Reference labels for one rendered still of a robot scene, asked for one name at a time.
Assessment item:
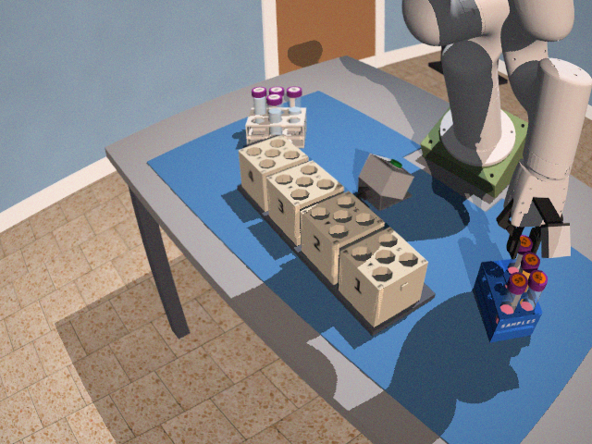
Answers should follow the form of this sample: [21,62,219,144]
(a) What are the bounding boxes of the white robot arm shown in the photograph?
[402,0,592,258]

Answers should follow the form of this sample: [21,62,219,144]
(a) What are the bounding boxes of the blue bench mat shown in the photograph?
[147,91,592,444]

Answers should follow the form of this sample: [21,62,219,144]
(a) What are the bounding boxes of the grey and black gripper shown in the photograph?
[496,159,569,260]

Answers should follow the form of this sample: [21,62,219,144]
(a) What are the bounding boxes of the orange tube with purple cap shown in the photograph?
[519,253,540,279]

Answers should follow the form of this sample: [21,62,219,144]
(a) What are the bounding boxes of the white tube rack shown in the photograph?
[245,107,306,148]

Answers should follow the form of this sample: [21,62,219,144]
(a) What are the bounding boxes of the blue tube rack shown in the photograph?
[474,259,542,343]

